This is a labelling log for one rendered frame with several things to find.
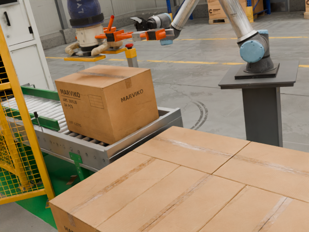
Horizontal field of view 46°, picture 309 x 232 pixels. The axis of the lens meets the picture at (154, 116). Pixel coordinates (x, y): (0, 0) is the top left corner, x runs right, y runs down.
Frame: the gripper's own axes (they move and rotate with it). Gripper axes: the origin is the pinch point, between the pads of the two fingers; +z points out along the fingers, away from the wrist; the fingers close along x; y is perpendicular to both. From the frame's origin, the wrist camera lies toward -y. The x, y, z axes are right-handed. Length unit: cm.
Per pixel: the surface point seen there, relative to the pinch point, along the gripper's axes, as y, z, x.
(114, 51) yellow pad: 11.6, 9.1, -11.4
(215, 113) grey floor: 48, -140, -122
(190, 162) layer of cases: -59, 31, -67
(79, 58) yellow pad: 25.0, 28.2, -11.2
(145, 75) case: -5.5, 2.3, -29.3
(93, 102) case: 11, 36, -38
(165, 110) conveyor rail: -1, -15, -62
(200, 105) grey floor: 79, -156, -121
